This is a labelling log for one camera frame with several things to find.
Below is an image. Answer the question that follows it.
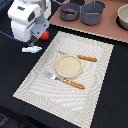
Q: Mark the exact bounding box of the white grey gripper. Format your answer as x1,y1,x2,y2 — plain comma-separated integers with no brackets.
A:
8,2,50,42

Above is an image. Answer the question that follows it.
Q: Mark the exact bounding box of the red toy tomato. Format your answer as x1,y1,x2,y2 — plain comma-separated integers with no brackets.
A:
40,31,49,40

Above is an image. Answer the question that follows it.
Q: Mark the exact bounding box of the brown toy sausage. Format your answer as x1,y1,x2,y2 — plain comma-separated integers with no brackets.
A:
62,9,77,14

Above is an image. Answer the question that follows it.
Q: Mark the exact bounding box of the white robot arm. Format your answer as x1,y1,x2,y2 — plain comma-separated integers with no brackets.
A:
8,0,51,42

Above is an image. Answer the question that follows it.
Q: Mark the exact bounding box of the grey frying pan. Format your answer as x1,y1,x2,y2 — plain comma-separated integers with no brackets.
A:
60,3,80,21

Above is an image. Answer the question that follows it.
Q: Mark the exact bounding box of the beige round plate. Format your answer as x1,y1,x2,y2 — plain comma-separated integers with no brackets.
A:
55,55,83,78

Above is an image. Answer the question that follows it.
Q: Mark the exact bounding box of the grey cooking pot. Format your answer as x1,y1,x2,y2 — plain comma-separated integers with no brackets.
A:
81,3,103,25

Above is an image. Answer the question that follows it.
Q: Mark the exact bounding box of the brown wooden board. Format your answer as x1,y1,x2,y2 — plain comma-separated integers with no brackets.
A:
48,0,128,44

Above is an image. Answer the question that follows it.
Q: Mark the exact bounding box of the beige bowl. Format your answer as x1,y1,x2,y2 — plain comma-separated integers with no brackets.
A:
118,4,128,30

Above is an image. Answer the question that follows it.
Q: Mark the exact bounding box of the white woven placemat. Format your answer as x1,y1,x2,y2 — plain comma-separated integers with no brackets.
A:
12,30,115,128

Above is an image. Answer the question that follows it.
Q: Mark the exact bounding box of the fork with orange handle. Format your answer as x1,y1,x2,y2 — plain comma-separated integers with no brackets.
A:
43,71,85,89

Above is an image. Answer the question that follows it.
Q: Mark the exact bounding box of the knife with orange handle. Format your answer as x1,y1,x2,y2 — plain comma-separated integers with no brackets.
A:
55,50,97,62

